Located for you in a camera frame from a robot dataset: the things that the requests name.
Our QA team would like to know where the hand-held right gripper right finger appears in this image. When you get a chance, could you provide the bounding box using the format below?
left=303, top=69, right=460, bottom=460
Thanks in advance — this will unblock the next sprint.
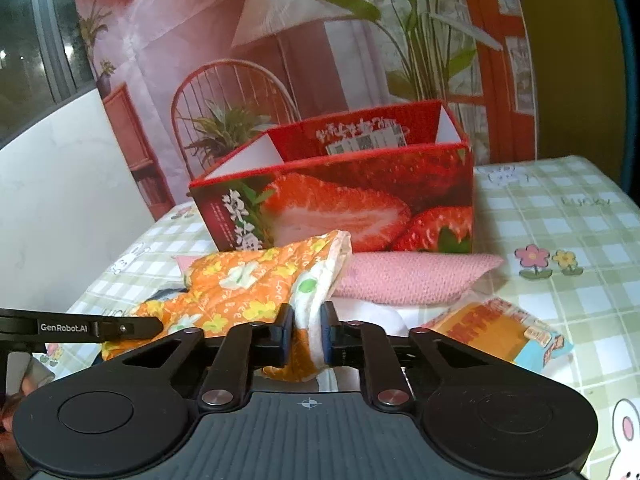
left=320, top=301, right=506, bottom=411

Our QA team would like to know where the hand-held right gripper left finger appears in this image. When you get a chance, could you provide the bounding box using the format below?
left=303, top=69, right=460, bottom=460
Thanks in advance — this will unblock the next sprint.
left=120, top=304, right=296, bottom=411

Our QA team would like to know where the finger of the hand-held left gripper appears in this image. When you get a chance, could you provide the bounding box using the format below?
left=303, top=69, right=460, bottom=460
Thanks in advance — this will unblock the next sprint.
left=0, top=307, right=165, bottom=345

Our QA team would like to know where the orange floral cloth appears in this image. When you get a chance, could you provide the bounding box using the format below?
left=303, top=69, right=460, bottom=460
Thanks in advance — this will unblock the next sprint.
left=102, top=230, right=353, bottom=383

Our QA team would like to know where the strawberry print cardboard box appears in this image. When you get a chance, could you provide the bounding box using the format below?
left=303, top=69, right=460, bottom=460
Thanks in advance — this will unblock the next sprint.
left=189, top=100, right=475, bottom=253

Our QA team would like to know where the person's left hand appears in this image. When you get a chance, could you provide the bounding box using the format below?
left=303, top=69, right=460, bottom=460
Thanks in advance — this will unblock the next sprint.
left=0, top=355, right=56, bottom=476

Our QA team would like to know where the dark blue cloth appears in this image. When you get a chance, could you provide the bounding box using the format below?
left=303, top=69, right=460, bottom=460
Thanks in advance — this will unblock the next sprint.
left=131, top=286, right=196, bottom=317

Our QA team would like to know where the pink knitted cloth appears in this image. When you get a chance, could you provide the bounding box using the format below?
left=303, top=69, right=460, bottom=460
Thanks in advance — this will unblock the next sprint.
left=172, top=251, right=505, bottom=307

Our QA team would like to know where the orange snack packet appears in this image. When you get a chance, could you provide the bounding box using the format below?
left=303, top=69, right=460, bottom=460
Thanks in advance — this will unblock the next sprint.
left=422, top=296, right=575, bottom=365

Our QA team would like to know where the green checked bed sheet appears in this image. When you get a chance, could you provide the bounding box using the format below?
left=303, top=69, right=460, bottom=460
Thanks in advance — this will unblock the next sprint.
left=45, top=155, right=640, bottom=480

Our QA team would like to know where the window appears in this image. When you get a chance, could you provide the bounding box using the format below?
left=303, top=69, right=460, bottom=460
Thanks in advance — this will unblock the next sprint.
left=0, top=0, right=98, bottom=146

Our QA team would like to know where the printed wall backdrop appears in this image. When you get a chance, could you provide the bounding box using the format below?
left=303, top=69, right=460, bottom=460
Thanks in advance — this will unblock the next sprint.
left=70, top=0, right=538, bottom=221

